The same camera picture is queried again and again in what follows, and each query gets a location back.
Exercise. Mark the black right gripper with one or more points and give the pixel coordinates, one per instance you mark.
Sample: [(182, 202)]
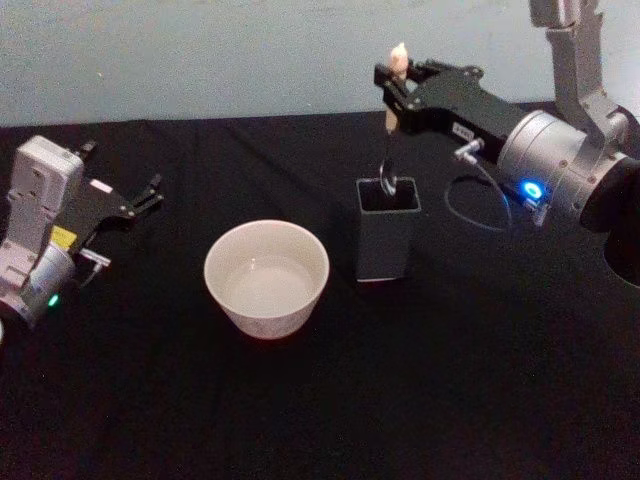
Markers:
[(460, 105)]

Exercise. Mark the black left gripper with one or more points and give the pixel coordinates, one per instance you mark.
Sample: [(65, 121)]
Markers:
[(95, 207)]

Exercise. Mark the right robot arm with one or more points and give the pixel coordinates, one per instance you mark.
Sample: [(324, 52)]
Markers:
[(555, 160)]

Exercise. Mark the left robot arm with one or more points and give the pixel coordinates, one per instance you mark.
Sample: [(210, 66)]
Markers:
[(42, 200)]

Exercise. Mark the white ceramic bowl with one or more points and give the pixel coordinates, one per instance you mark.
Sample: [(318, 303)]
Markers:
[(265, 290)]

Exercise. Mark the dark grey square holder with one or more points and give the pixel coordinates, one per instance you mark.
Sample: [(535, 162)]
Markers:
[(385, 240)]

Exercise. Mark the black table cloth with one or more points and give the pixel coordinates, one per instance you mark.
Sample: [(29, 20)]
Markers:
[(350, 400)]

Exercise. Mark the plain pale wall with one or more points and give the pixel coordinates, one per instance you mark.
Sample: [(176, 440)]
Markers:
[(200, 50)]

